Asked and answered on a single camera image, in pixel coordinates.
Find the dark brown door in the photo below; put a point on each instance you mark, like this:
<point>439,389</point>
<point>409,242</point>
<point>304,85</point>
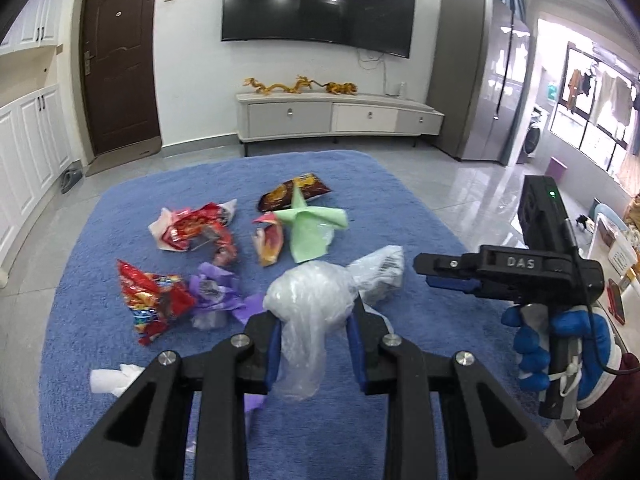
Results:
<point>116,47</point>

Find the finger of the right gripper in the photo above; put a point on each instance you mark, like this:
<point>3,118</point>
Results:
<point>465,285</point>
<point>446,265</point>

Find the white wall cabinets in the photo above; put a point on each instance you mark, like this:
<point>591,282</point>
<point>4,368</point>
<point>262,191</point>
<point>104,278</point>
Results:
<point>35,149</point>

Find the grey slipper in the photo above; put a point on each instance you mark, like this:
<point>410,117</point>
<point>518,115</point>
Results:
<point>70,178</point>

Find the washing machine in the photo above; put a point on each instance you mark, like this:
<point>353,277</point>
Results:
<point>533,135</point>

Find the clear labelled plastic bag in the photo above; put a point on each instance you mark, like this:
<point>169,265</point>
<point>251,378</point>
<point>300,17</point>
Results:
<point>379,273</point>

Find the green paper wrapper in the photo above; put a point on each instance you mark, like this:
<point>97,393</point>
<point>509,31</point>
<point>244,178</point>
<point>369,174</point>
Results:
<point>311,227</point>

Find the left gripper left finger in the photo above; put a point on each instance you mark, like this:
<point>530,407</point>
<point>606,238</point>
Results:
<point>144,433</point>

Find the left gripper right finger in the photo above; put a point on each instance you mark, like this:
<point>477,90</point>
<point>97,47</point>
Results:
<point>446,417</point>

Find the purple stool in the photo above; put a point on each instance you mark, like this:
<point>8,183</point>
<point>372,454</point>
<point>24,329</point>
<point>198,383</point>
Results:
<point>555,169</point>

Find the white tv cabinet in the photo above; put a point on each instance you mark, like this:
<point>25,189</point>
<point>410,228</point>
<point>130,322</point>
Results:
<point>283,116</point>

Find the purple plastic wrapper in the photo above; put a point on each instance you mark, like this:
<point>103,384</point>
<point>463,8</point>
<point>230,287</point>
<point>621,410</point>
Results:
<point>218,298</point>

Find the dark brown snack bag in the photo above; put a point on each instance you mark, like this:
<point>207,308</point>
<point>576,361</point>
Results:
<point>281,197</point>

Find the brown door mat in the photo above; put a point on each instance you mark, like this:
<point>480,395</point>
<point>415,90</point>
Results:
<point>124,155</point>

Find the black wall television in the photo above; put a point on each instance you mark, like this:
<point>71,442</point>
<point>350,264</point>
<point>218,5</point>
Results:
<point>376,25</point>

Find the blue gloved right hand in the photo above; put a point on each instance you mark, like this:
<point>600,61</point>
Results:
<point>574,350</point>

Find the red white wrapper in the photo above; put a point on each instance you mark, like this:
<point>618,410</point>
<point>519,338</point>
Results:
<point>189,229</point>

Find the grey refrigerator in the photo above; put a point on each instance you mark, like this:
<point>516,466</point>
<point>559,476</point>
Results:
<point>477,77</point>

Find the golden dragon ornament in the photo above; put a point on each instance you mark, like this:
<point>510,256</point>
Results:
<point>302,83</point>

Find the pink snack box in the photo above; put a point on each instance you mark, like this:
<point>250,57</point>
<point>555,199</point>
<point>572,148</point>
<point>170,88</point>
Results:
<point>268,238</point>

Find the white tissue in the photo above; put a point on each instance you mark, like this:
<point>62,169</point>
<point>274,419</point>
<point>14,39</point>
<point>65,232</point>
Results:
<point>114,382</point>

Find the blue fluffy blanket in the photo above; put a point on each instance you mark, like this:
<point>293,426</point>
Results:
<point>337,433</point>

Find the orange tiger ornament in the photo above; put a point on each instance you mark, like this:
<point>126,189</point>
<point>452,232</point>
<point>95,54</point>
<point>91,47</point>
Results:
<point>346,89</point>

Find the red colourful candy bag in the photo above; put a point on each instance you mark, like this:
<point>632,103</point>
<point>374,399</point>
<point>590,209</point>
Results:
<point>155,301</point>

